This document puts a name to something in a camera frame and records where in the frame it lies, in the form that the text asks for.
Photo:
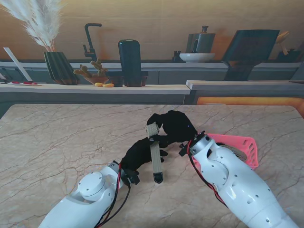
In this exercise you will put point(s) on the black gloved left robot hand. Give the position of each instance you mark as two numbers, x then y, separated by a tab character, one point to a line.
140	155

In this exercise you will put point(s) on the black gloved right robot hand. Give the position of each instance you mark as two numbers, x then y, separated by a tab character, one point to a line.
178	129

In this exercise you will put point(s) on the beige woven belt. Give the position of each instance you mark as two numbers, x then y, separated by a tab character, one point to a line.
237	152
155	156

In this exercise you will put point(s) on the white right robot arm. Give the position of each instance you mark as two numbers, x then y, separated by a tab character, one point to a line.
242	185

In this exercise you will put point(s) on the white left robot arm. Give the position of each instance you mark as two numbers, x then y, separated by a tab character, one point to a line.
83	202

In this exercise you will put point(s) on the pink plastic mesh basket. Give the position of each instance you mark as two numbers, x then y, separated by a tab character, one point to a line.
247	147

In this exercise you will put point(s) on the small black stand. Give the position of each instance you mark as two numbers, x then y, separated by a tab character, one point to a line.
177	57

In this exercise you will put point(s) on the grey stone counter top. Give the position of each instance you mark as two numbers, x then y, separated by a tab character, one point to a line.
237	85

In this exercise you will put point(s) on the white ceramic bowl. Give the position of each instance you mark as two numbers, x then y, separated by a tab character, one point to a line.
197	57

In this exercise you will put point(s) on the orange fruits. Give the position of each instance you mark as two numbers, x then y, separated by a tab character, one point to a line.
107	85

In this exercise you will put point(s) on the tall dark cylindrical canister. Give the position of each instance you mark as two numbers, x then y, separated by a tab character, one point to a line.
130	61

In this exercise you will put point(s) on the grey pot with lid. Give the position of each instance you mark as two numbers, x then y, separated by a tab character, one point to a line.
200	41

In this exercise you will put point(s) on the light wood counter top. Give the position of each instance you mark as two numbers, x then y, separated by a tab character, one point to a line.
71	89

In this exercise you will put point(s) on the dark range hood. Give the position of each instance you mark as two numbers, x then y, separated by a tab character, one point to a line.
249	50

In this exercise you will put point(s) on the dark ribbed vase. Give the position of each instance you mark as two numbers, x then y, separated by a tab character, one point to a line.
60	69

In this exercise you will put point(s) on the black kitchen faucet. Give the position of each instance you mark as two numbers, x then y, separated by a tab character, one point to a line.
89	42

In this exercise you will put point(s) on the dark utensil holder with spoons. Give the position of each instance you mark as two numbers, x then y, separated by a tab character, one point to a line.
288	55

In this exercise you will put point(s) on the plate with red food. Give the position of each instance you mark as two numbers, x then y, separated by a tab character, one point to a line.
26	83

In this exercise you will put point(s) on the white leaning board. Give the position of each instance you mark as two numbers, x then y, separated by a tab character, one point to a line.
16	63

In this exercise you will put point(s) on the white pampas grass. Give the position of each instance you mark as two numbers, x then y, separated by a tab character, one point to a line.
40	23

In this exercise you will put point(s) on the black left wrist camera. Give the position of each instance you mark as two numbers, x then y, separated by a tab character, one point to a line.
131	177

